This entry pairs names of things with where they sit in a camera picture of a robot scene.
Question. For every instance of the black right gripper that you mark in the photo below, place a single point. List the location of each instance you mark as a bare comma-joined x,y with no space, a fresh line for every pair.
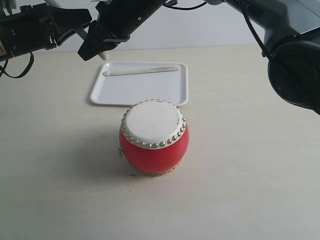
116,21

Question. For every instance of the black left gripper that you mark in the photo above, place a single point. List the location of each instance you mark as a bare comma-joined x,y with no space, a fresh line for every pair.
66,21

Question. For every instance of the white wooden drumstick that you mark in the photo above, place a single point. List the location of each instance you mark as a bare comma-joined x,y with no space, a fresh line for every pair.
142,71
79,31

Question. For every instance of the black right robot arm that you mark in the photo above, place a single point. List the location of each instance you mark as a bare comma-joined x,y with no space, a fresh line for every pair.
287,31

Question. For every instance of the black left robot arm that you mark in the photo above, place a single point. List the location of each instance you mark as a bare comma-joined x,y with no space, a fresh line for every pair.
39,27

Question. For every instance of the red small drum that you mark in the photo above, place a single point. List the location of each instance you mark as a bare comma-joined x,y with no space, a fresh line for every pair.
153,136

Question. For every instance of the white rectangular tray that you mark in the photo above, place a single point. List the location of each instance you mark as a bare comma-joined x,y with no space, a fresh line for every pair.
127,90

